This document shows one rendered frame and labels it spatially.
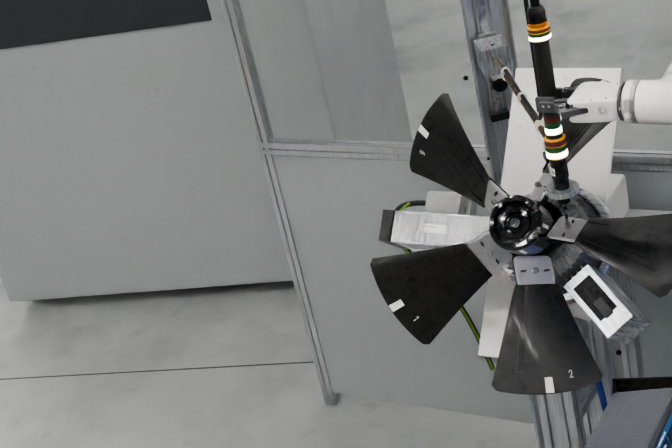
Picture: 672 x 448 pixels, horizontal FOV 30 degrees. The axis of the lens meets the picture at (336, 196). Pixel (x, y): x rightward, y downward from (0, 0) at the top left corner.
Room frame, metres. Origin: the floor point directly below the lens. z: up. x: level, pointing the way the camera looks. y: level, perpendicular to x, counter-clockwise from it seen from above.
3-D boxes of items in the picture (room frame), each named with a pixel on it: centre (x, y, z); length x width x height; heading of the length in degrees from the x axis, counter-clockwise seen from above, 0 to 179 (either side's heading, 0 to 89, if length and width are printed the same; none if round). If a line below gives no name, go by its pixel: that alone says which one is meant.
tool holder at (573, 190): (2.30, -0.46, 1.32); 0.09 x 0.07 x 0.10; 0
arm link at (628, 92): (2.19, -0.59, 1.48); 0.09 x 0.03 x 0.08; 145
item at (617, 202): (2.87, -0.63, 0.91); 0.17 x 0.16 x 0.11; 145
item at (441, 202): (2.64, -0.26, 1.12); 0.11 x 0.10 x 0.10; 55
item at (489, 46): (2.92, -0.46, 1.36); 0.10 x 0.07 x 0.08; 0
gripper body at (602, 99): (2.23, -0.54, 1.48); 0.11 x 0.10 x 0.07; 55
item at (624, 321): (2.29, -0.51, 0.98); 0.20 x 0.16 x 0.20; 145
